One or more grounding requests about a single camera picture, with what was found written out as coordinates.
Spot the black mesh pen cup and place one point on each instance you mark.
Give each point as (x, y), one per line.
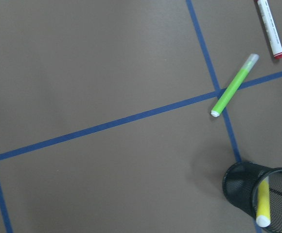
(240, 186)

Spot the green highlighter pen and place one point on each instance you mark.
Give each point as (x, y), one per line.
(234, 85)

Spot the red white marker pen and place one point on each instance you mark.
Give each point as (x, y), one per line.
(270, 28)

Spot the yellow highlighter pen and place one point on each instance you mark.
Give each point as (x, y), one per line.
(263, 218)

